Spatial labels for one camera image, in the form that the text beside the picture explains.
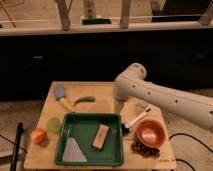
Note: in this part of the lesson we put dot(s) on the green pepper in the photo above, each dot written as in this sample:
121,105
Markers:
84,99

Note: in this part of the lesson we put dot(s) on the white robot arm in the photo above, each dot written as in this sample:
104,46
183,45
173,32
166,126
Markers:
195,108

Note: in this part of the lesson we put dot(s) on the green plastic tray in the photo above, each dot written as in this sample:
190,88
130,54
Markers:
83,128

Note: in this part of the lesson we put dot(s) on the wooden block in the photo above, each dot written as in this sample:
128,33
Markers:
100,137

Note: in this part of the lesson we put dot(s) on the orange bowl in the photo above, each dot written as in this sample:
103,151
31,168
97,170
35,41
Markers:
150,133

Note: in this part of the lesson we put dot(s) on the green round lid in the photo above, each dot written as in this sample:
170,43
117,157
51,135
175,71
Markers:
53,125

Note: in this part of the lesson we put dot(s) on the green brush on shelf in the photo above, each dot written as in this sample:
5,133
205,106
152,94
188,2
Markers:
96,21

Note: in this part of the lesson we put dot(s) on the dark grape bunch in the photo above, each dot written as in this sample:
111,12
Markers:
139,148

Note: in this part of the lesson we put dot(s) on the grey triangular cloth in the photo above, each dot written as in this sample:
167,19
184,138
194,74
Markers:
72,152

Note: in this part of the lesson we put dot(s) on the red apple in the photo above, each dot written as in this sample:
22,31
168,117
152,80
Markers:
38,135

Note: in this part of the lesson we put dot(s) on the black pole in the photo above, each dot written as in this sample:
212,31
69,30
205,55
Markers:
15,153

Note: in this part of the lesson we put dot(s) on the yellow-handled spatula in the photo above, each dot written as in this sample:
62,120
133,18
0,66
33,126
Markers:
59,92

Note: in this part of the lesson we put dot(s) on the wooden shelf frame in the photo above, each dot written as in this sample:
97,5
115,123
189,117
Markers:
39,17

